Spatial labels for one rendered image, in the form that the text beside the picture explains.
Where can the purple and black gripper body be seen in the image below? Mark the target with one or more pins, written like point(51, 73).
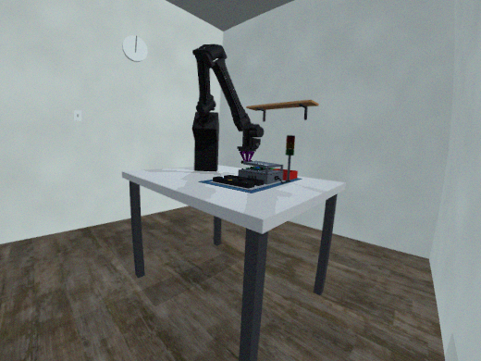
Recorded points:
point(245, 143)

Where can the red tray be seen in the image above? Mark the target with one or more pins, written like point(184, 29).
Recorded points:
point(293, 175)

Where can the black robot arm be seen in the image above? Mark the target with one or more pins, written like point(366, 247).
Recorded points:
point(240, 117)

